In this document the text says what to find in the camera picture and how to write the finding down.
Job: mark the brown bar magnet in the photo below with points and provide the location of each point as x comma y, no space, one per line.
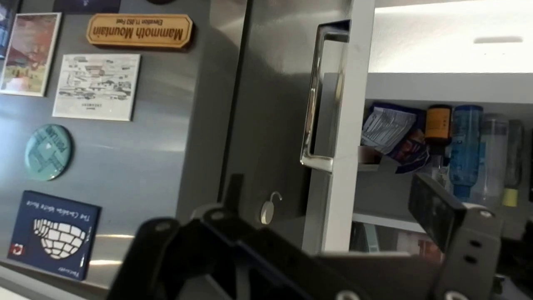
139,31

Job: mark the white wall cabinet frame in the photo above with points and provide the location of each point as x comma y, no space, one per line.
443,86

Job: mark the stainless steel refrigerator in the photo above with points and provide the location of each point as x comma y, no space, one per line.
167,139

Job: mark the blue white magnet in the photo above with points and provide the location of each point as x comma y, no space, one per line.
52,236

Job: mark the white adhesive hook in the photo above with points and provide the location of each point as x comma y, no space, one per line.
268,211

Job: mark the white square magnet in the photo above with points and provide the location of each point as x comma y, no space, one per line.
97,86

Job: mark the round pale magnet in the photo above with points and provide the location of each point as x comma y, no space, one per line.
49,153

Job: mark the clear plastic bottle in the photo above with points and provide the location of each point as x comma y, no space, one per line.
467,151
513,161

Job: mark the small dark jar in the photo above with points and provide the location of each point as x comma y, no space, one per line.
438,126

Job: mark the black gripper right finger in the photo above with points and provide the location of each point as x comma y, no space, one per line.
472,251

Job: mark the dark blue printed packet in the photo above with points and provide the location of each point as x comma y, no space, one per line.
393,136

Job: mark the framed landscape picture magnet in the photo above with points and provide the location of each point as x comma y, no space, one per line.
30,56

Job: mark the tall clear bottle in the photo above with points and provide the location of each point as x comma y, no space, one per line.
493,156

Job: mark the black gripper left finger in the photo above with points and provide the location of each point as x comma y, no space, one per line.
222,256

